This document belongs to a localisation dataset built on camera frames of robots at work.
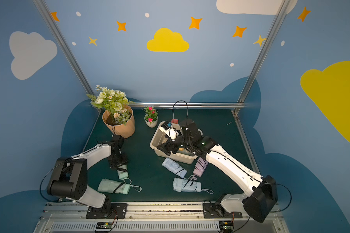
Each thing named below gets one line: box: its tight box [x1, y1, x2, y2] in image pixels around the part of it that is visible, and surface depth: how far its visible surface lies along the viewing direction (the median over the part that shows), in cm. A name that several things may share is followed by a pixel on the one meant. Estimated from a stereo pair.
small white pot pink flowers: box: [143, 114, 158, 129], surface depth 103 cm
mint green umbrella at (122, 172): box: [116, 164, 129, 180], surface depth 87 cm
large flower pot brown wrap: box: [102, 103, 136, 139], surface depth 95 cm
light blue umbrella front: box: [173, 177, 202, 193], surface depth 82 cm
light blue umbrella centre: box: [161, 157, 188, 179], surface depth 89 cm
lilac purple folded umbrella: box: [192, 156, 209, 178], surface depth 90 cm
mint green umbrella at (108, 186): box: [97, 178, 131, 195], surface depth 81 cm
